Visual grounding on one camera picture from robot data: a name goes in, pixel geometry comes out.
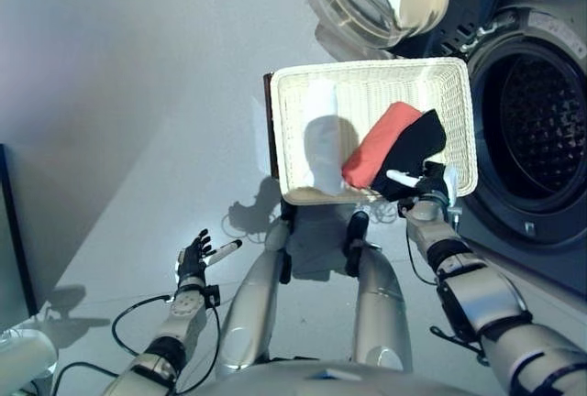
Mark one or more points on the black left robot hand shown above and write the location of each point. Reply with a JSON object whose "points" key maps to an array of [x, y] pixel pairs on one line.
{"points": [[192, 263]]}

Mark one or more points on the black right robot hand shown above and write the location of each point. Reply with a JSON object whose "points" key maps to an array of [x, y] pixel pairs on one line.
{"points": [[433, 180]]}

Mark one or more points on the black cloth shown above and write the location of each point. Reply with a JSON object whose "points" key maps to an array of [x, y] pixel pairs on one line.
{"points": [[422, 139]]}

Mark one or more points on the red cloth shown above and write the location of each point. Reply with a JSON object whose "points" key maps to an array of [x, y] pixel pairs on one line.
{"points": [[380, 144]]}

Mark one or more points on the white cloth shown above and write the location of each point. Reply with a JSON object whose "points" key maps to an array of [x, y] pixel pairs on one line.
{"points": [[321, 139]]}

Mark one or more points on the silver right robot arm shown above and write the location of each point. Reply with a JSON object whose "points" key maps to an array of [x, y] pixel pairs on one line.
{"points": [[477, 290]]}

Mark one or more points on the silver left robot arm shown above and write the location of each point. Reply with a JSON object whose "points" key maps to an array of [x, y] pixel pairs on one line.
{"points": [[179, 322]]}

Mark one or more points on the grey washing machine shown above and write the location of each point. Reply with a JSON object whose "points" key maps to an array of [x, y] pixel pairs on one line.
{"points": [[536, 130]]}

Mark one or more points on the cream wicker basket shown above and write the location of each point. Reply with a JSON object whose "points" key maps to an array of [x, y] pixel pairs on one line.
{"points": [[367, 84]]}

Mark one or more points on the silver right robot leg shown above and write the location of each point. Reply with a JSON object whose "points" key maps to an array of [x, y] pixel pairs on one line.
{"points": [[380, 304]]}

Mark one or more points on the silver robot torso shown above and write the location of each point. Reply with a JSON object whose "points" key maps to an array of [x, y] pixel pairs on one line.
{"points": [[321, 382]]}

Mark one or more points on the white cylinder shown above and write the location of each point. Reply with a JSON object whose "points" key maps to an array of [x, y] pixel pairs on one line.
{"points": [[27, 359]]}

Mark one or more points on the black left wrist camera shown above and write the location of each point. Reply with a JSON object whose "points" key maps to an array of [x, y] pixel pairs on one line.
{"points": [[212, 296]]}

